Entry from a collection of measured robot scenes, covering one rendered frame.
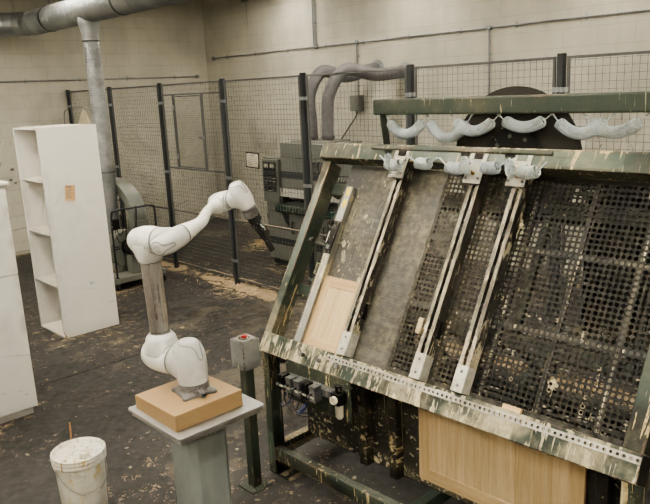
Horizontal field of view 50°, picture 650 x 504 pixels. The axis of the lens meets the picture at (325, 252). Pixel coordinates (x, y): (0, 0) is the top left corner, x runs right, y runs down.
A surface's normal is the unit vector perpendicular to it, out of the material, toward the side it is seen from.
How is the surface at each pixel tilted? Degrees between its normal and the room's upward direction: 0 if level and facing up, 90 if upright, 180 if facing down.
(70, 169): 90
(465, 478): 90
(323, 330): 60
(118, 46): 90
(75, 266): 90
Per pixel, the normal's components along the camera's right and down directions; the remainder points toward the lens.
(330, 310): -0.64, -0.32
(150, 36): 0.68, 0.14
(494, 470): -0.71, 0.19
